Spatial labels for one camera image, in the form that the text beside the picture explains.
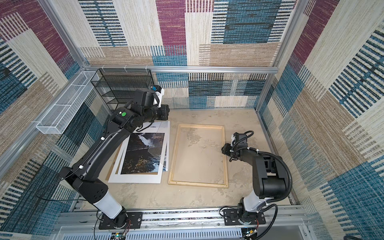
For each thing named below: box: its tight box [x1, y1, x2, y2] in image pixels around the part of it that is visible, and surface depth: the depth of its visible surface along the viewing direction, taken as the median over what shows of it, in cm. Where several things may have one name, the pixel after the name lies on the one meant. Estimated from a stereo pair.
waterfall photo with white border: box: [108, 131, 167, 184], surface depth 94 cm
